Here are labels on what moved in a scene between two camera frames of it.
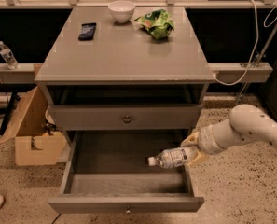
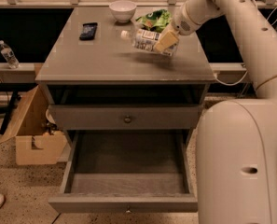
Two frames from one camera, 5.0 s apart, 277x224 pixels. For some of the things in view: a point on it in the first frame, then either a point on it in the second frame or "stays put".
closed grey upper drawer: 125,117 stays put
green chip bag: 158,23 stays put
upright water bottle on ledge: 8,56 stays put
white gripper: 206,141 to 182,25
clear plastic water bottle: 171,158 to 146,39
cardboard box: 36,141 stays put
